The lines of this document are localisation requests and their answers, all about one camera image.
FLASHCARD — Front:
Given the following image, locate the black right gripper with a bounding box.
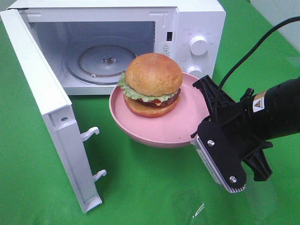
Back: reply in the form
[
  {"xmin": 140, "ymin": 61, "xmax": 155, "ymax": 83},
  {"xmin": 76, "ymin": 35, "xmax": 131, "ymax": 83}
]
[{"xmin": 193, "ymin": 75, "xmax": 273, "ymax": 181}]

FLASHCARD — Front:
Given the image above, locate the pink round plate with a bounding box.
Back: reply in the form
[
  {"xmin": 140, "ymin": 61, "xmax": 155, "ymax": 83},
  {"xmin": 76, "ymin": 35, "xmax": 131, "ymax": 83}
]
[{"xmin": 109, "ymin": 73, "xmax": 209, "ymax": 148}]

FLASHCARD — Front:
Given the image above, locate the burger with lettuce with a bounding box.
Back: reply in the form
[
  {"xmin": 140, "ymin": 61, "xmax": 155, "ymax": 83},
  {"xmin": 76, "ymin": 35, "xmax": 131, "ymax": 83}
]
[{"xmin": 118, "ymin": 53, "xmax": 183, "ymax": 118}]

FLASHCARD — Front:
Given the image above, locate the white microwave door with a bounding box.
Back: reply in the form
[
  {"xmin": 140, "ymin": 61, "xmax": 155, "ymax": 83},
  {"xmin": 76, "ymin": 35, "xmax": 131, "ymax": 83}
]
[{"xmin": 0, "ymin": 9, "xmax": 106, "ymax": 213}]

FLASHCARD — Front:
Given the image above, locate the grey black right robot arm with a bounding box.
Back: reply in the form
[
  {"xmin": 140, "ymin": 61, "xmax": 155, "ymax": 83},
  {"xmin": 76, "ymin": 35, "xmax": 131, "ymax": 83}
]
[{"xmin": 197, "ymin": 77, "xmax": 300, "ymax": 187}]

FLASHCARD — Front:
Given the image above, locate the lower white timer knob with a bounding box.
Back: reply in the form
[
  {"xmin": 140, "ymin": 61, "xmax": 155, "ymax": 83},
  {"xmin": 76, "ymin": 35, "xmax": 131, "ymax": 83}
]
[{"xmin": 186, "ymin": 66, "xmax": 203, "ymax": 78}]

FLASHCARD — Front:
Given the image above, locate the upper white power knob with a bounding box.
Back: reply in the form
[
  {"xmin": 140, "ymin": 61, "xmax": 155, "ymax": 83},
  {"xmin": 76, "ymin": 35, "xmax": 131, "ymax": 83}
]
[{"xmin": 189, "ymin": 34, "xmax": 209, "ymax": 56}]

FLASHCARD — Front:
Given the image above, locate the glass microwave turntable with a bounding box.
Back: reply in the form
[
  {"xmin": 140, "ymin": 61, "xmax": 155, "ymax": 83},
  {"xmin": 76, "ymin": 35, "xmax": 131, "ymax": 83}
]
[{"xmin": 65, "ymin": 45, "xmax": 136, "ymax": 85}]

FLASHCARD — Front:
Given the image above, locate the white microwave oven body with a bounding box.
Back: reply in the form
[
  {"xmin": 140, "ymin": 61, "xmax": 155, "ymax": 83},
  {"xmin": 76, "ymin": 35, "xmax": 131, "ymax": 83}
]
[{"xmin": 5, "ymin": 0, "xmax": 226, "ymax": 95}]

